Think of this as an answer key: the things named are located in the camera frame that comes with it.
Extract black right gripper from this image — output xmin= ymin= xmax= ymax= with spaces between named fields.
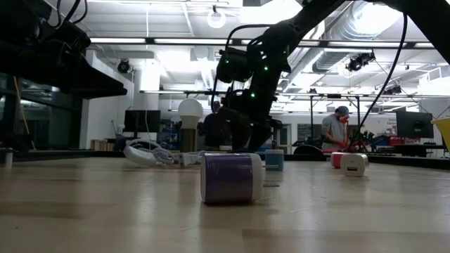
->
xmin=219 ymin=66 xmax=289 ymax=152

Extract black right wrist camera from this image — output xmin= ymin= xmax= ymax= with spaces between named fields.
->
xmin=216 ymin=47 xmax=253 ymax=84

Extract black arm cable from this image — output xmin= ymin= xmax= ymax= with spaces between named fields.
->
xmin=52 ymin=0 xmax=88 ymax=25
xmin=347 ymin=12 xmax=409 ymax=152

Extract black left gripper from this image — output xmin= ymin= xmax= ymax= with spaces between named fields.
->
xmin=0 ymin=41 xmax=128 ymax=100

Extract white light bulb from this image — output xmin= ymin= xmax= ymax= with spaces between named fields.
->
xmin=177 ymin=97 xmax=204 ymax=130

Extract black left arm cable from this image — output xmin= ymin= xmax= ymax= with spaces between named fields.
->
xmin=52 ymin=0 xmax=88 ymax=25

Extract yellow plastic basket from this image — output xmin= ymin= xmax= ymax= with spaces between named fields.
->
xmin=431 ymin=117 xmax=450 ymax=153

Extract white USB wall charger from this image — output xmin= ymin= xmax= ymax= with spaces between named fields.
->
xmin=340 ymin=153 xmax=369 ymax=178

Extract wooden crate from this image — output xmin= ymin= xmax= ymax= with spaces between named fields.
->
xmin=90 ymin=138 xmax=116 ymax=151

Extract long linear ceiling light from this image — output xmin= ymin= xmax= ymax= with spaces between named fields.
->
xmin=89 ymin=37 xmax=450 ymax=49

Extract pink USB wall charger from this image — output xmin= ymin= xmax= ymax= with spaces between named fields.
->
xmin=330 ymin=151 xmax=347 ymax=169

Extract person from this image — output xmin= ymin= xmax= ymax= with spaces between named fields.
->
xmin=202 ymin=100 xmax=229 ymax=150
xmin=321 ymin=105 xmax=351 ymax=153

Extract small white post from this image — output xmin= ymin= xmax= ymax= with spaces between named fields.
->
xmin=3 ymin=148 xmax=14 ymax=169

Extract round ring ceiling lamp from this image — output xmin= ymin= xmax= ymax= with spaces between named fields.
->
xmin=206 ymin=5 xmax=227 ymax=30

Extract black computer monitor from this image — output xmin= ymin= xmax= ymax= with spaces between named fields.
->
xmin=123 ymin=109 xmax=162 ymax=134
xmin=396 ymin=110 xmax=435 ymax=140

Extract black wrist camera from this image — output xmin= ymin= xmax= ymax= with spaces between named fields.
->
xmin=38 ymin=20 xmax=91 ymax=59
xmin=216 ymin=47 xmax=253 ymax=84

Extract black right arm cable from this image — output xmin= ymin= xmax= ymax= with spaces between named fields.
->
xmin=347 ymin=12 xmax=409 ymax=152

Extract black aluminium table frame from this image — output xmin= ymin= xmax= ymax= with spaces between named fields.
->
xmin=13 ymin=149 xmax=450 ymax=171

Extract white charging cable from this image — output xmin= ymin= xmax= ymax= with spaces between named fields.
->
xmin=122 ymin=138 xmax=205 ymax=168

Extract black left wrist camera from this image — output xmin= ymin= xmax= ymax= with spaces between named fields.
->
xmin=38 ymin=20 xmax=91 ymax=59

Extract yellow hanging cable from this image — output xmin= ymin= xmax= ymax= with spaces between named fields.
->
xmin=13 ymin=76 xmax=36 ymax=151

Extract black background station frame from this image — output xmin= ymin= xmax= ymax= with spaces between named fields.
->
xmin=184 ymin=89 xmax=361 ymax=155

